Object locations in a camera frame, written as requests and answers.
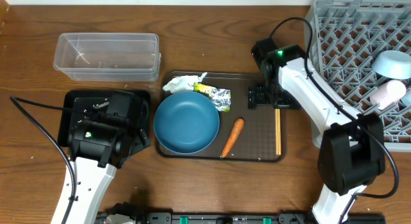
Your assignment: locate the light blue bowl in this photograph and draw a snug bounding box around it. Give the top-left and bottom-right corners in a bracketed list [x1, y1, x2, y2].
[371, 50, 410, 80]

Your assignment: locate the dark blue plate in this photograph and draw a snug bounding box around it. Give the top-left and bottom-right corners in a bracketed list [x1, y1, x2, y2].
[153, 92, 220, 155]

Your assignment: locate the dark brown serving tray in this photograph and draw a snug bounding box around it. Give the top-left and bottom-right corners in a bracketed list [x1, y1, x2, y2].
[155, 73, 286, 163]

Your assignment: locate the left wooden chopstick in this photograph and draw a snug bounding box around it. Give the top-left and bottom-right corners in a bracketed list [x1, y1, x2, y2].
[274, 108, 279, 156]

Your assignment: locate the grey dishwasher rack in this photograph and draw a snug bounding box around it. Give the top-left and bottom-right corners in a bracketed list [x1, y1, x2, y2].
[306, 0, 410, 152]

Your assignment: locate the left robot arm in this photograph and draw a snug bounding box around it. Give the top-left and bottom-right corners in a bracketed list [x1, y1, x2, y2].
[51, 90, 151, 223]

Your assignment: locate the right black cable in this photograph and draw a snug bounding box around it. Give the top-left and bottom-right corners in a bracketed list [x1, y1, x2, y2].
[268, 17, 400, 224]

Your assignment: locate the left black cable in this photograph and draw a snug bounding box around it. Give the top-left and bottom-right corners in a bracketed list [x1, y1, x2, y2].
[9, 95, 97, 224]

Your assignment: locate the crumpled white paper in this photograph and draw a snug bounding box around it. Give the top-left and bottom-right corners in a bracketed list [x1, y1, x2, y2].
[162, 72, 207, 94]

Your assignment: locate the green foil snack wrapper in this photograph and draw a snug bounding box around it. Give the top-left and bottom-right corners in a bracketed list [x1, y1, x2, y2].
[194, 83, 231, 112]

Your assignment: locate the white pink cup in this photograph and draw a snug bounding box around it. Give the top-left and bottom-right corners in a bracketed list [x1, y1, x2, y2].
[370, 80, 407, 110]

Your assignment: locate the black cable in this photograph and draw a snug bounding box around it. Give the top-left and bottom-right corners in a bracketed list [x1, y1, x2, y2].
[268, 17, 400, 224]
[9, 95, 97, 224]

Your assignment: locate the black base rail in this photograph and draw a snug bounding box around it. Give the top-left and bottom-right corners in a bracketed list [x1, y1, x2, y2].
[96, 212, 387, 224]

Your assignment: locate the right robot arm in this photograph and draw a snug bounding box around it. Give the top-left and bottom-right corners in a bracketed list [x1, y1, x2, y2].
[249, 39, 385, 223]

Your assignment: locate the orange carrot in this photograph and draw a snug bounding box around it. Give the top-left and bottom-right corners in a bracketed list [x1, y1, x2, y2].
[222, 118, 245, 158]

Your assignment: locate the black plastic bin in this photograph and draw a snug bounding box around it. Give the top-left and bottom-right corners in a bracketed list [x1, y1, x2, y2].
[58, 89, 150, 147]

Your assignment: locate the clear plastic bin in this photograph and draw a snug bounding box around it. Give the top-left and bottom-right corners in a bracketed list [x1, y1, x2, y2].
[53, 33, 161, 82]

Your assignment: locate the light blue cup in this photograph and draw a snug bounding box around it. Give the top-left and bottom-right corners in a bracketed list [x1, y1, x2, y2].
[401, 91, 411, 107]

